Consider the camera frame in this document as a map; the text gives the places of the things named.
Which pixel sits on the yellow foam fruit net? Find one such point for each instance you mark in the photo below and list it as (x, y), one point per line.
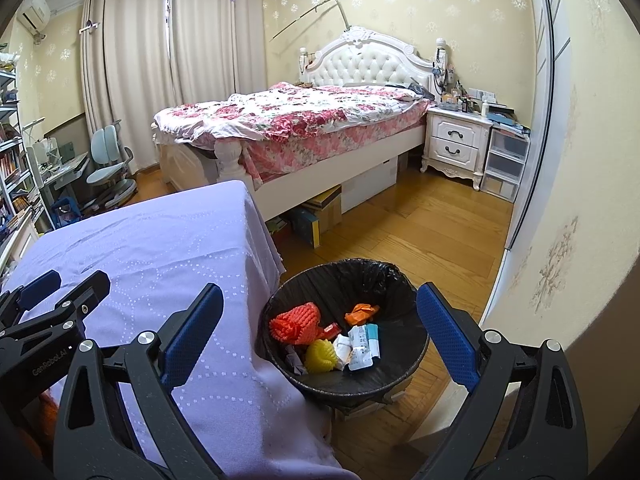
(320, 356)

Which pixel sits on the teal paper box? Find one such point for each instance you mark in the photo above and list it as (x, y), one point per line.
(374, 340)

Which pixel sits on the white bed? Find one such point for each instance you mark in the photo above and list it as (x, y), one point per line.
(370, 67)

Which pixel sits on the white tissue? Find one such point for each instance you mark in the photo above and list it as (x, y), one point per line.
(341, 350)

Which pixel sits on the blue storage crate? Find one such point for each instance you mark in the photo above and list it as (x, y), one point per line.
(66, 215)

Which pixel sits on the plastic drawer unit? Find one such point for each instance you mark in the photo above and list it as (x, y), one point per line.
(505, 160)

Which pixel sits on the orange paper bag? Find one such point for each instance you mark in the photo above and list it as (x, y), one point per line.
(360, 315)

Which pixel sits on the bin with black liner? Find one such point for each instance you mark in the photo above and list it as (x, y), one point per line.
(395, 305)

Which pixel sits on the white sliding door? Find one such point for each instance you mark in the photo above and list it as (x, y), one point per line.
(542, 85)

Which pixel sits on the white blue wipes packet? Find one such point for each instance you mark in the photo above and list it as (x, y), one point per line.
(359, 355)

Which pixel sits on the purple tablecloth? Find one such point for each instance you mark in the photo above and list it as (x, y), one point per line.
(175, 240)

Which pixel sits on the person's left forearm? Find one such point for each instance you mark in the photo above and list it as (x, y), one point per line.
(48, 412)

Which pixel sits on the pale blue desk chair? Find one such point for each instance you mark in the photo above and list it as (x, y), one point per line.
(107, 142)

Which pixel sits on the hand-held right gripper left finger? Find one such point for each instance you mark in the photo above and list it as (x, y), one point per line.
(192, 335)

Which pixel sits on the floral quilt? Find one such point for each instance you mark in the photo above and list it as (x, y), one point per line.
(300, 115)

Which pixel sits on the brown cardboard box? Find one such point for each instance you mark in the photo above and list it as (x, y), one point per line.
(325, 210)

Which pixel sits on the white bookshelf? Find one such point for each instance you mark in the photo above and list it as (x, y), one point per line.
(10, 160)

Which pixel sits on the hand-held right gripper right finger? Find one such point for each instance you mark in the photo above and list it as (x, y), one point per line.
(447, 340)

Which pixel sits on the orange snack wrapper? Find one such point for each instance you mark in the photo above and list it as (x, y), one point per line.
(327, 332)

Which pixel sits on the beige curtain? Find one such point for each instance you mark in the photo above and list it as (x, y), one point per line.
(215, 40)
(135, 70)

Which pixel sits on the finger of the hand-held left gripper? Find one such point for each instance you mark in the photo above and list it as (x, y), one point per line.
(37, 287)
(85, 295)

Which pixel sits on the white air conditioner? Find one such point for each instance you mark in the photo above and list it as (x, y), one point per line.
(35, 10)

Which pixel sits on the stack of books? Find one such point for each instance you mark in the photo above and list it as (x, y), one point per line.
(510, 122)

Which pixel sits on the white storage box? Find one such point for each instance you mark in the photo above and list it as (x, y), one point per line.
(370, 185)

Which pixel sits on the red foam fruit net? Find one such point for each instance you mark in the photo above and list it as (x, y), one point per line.
(295, 322)

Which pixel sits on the grey study desk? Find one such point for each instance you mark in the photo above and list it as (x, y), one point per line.
(65, 165)

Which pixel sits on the white nightstand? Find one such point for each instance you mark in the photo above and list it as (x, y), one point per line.
(452, 140)

